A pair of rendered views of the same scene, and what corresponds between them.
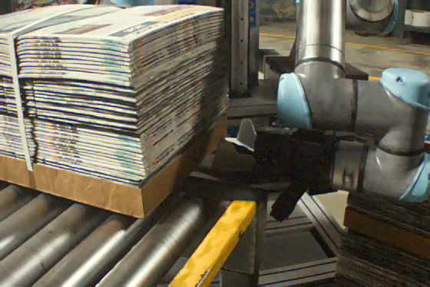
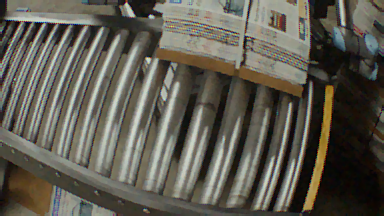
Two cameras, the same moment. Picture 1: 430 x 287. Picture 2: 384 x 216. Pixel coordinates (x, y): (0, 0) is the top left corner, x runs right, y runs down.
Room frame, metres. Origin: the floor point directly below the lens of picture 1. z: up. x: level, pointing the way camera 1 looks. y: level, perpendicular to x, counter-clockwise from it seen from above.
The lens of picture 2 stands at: (-0.48, 0.65, 2.20)
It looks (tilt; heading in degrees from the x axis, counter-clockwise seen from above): 54 degrees down; 344
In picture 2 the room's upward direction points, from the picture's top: 9 degrees clockwise
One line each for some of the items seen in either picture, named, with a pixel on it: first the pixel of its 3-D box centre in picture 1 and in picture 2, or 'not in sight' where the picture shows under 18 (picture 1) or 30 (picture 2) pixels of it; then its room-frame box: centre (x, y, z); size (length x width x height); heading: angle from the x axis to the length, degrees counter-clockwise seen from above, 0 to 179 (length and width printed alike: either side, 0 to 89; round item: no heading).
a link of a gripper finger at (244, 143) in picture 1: (245, 135); (312, 30); (0.73, -0.05, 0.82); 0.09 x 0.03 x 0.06; 42
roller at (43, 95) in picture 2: not in sight; (47, 84); (0.62, 0.78, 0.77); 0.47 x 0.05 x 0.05; 158
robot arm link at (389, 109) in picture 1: (392, 109); (367, 49); (0.60, -0.25, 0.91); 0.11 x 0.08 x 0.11; 78
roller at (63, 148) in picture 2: not in sight; (78, 93); (0.58, 0.66, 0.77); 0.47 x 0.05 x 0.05; 158
